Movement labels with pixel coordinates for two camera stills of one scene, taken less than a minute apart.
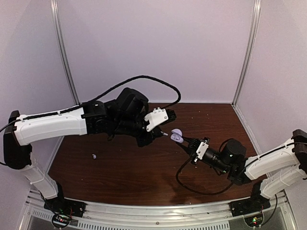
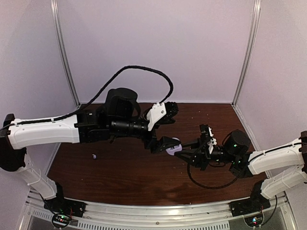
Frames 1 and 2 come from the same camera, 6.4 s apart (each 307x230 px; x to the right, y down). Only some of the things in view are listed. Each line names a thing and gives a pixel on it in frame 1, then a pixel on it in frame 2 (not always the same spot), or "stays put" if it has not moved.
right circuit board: (255, 220) stays put
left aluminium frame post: (54, 5) stays put
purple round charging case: (176, 135) to (177, 148)
